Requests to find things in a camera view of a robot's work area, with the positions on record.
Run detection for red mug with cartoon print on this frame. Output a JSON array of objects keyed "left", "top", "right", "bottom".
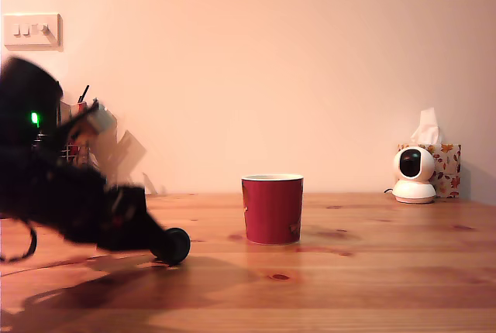
[{"left": 240, "top": 173, "right": 305, "bottom": 246}]

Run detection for white tissue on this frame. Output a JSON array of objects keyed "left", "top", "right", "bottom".
[{"left": 410, "top": 107, "right": 443, "bottom": 146}]

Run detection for leaf print tissue box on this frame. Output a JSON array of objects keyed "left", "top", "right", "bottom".
[{"left": 398, "top": 142, "right": 463, "bottom": 199}]

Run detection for black looping cable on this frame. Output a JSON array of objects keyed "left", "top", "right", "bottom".
[{"left": 0, "top": 216, "right": 39, "bottom": 263}]

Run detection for white light switch plate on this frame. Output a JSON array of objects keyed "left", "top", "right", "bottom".
[{"left": 2, "top": 12, "right": 64, "bottom": 52}]

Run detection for small white round camera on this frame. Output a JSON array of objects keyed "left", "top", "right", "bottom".
[{"left": 392, "top": 146, "right": 438, "bottom": 204}]

